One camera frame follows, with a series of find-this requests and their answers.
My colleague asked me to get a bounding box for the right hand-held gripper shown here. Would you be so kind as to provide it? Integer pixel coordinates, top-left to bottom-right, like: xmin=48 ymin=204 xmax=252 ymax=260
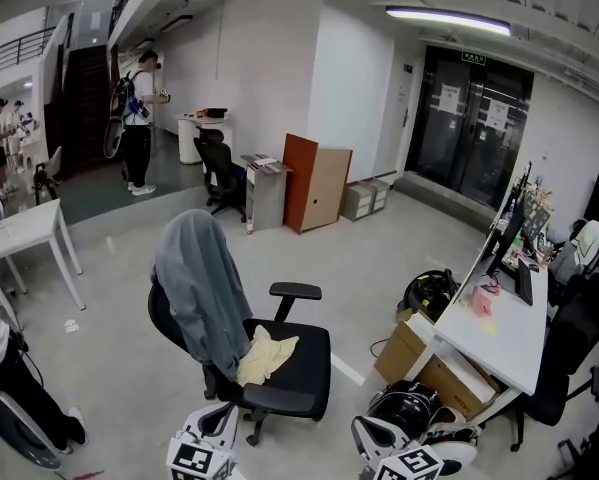
xmin=350 ymin=415 xmax=446 ymax=480

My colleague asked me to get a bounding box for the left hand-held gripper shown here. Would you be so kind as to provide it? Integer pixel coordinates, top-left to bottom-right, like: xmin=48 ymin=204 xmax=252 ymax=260
xmin=166 ymin=401 xmax=241 ymax=480

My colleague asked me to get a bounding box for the black office chair with armrests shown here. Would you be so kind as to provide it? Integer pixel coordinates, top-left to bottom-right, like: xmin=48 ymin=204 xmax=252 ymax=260
xmin=147 ymin=267 xmax=333 ymax=447

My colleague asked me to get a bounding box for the grey clothing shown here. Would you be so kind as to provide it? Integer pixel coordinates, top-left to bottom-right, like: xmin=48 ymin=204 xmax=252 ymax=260
xmin=152 ymin=208 xmax=256 ymax=383

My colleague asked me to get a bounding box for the black mesh office chair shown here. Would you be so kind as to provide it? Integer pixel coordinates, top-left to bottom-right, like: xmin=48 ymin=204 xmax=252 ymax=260
xmin=509 ymin=271 xmax=599 ymax=453

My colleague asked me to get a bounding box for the grey chair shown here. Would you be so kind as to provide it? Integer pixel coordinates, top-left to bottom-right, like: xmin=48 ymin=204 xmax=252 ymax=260
xmin=547 ymin=237 xmax=599 ymax=285

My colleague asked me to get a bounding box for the black high-back office chair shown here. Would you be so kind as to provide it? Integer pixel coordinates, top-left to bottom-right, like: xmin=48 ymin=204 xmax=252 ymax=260
xmin=192 ymin=128 xmax=248 ymax=225

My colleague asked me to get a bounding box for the white shell chair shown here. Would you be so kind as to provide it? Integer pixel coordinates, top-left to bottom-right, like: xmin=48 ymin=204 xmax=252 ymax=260
xmin=45 ymin=145 xmax=64 ymax=177

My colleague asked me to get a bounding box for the glossy black helmet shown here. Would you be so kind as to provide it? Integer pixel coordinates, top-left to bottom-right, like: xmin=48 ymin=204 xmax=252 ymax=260
xmin=365 ymin=379 xmax=441 ymax=439

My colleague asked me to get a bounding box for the white helmet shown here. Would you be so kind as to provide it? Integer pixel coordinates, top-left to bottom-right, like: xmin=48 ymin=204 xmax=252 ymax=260
xmin=422 ymin=406 xmax=482 ymax=477

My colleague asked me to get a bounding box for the brown cardboard box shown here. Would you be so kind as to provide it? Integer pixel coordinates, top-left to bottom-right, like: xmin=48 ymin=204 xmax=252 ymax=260
xmin=373 ymin=317 xmax=502 ymax=421

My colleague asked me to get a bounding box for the pale yellow cloth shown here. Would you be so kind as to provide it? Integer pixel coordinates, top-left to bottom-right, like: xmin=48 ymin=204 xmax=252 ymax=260
xmin=235 ymin=323 xmax=301 ymax=387

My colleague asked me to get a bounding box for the black helmet with yellow stripes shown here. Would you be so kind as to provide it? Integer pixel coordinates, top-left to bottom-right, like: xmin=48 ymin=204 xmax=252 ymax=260
xmin=401 ymin=267 xmax=461 ymax=323

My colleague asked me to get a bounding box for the long white desk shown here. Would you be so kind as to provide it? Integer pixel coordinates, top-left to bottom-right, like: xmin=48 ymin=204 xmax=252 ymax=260
xmin=412 ymin=212 xmax=551 ymax=427

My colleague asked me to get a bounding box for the pink small object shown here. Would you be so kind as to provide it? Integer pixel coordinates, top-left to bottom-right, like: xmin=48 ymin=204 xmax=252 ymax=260
xmin=470 ymin=286 xmax=496 ymax=318

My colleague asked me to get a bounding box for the grey white oval device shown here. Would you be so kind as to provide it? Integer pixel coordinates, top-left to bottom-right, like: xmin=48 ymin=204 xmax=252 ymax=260
xmin=0 ymin=365 xmax=63 ymax=471
xmin=102 ymin=113 xmax=127 ymax=160

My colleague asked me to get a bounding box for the black keyboard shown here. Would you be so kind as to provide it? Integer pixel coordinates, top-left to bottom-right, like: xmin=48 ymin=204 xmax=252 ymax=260
xmin=515 ymin=258 xmax=535 ymax=308

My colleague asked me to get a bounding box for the black computer monitor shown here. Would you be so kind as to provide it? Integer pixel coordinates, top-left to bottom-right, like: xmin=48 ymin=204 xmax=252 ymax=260
xmin=485 ymin=195 xmax=526 ymax=280

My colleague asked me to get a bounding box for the grey narrow cabinet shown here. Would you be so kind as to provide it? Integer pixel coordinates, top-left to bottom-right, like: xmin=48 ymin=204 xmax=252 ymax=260
xmin=240 ymin=153 xmax=294 ymax=233

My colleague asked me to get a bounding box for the beige drawer unit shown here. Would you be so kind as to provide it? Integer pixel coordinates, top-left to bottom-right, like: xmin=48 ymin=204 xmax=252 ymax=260
xmin=363 ymin=177 xmax=392 ymax=214
xmin=340 ymin=181 xmax=379 ymax=223

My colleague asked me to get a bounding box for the light wooden cabinet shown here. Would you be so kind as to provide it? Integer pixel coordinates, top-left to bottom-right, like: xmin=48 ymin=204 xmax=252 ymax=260
xmin=300 ymin=147 xmax=354 ymax=233

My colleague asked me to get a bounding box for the orange-brown board panel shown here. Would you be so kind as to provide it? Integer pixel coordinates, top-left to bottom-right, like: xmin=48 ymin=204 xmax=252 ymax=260
xmin=282 ymin=133 xmax=321 ymax=235

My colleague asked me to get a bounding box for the small white square table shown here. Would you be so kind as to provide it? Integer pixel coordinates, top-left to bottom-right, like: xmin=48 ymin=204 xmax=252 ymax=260
xmin=0 ymin=197 xmax=88 ymax=312

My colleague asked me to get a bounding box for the white garment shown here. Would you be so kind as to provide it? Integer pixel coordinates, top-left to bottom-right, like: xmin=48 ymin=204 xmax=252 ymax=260
xmin=572 ymin=219 xmax=599 ymax=274

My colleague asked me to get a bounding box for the white round desk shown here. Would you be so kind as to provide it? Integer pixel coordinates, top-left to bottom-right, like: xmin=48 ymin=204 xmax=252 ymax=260
xmin=175 ymin=111 xmax=233 ymax=167

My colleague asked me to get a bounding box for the black tripod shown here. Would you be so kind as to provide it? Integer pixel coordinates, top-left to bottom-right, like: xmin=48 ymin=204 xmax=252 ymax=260
xmin=30 ymin=162 xmax=63 ymax=207

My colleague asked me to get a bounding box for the black double door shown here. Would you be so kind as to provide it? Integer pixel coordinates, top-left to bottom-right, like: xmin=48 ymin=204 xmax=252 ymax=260
xmin=402 ymin=44 xmax=536 ymax=210

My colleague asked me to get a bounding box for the dark staircase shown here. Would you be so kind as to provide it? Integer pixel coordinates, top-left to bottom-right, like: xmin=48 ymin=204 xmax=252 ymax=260
xmin=42 ymin=11 xmax=115 ymax=179

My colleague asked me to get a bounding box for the long ceiling lamp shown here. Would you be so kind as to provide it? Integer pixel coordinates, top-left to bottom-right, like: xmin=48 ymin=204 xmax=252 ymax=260
xmin=384 ymin=4 xmax=513 ymax=38

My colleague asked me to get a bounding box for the black balcony railing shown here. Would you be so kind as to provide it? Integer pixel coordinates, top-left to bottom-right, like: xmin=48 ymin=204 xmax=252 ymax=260
xmin=0 ymin=25 xmax=58 ymax=83

